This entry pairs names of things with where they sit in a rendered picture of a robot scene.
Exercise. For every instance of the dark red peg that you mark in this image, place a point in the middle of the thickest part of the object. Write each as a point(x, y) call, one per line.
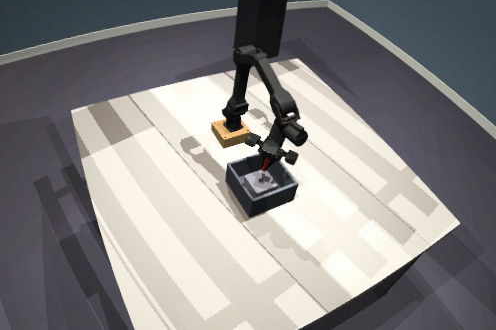
point(265, 165)

